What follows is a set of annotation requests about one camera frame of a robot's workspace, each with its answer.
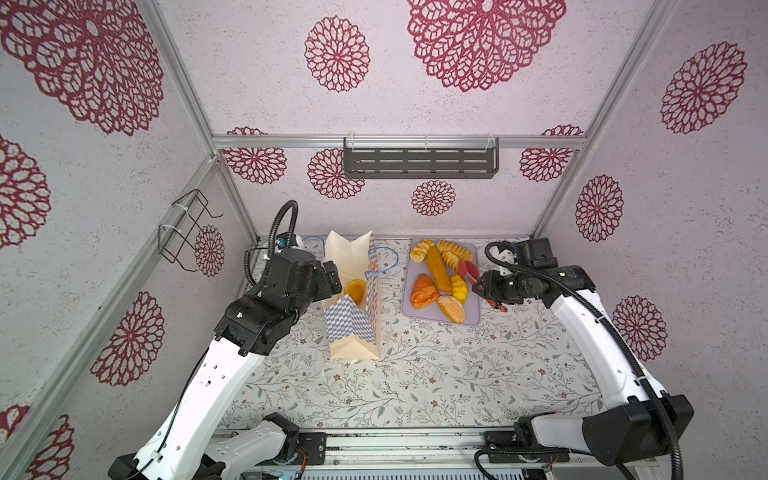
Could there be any yellow bread roll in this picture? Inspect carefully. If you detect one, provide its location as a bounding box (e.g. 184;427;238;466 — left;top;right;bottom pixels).
343;279;367;307

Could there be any checkered paper bakery bag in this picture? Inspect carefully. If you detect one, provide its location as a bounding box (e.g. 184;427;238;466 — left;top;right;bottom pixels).
322;231;400;361

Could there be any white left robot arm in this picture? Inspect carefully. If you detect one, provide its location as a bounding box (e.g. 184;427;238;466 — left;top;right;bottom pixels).
108;200;342;479

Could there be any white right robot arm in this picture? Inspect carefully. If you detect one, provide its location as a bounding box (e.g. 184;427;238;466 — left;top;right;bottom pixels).
472;238;694;479

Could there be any yellow corn bread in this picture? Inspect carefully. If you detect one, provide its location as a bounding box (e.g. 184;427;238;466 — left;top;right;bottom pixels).
451;274;470;304

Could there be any twisted bread lower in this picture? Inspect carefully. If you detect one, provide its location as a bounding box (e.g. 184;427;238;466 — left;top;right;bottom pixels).
441;251;461;273

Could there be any striped bread roll left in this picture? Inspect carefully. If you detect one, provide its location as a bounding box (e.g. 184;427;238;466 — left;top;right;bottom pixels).
409;239;434;264

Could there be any lilac plastic tray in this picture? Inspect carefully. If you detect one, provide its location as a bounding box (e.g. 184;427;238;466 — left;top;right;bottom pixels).
402;239;481;326

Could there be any orange croissant pastry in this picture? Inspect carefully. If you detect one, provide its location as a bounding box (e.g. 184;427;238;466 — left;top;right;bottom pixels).
410;274;440;310

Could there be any grey wall shelf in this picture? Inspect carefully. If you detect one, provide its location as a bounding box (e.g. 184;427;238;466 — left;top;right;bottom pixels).
342;138;499;180

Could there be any black wire wall rack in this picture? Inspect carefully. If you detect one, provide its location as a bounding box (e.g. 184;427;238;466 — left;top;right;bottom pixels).
157;189;225;277

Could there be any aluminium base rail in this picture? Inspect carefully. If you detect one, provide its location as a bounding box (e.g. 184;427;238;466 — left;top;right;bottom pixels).
152;425;658;480

